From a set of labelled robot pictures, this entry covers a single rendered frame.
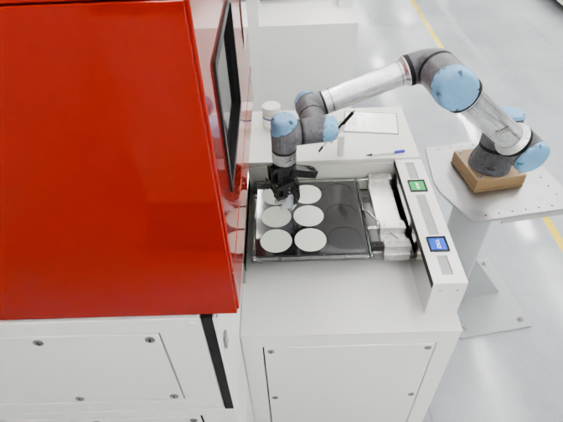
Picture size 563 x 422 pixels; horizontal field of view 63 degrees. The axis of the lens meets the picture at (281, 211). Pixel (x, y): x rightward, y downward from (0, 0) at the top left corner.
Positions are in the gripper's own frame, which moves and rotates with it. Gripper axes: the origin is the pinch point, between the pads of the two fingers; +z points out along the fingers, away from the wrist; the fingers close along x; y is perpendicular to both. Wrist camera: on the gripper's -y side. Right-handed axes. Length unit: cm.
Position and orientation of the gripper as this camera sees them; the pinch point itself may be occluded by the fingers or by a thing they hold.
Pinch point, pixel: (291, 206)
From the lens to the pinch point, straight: 154.3
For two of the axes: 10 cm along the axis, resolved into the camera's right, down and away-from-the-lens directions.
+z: 0.3, 7.2, 6.9
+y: -8.5, 3.9, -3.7
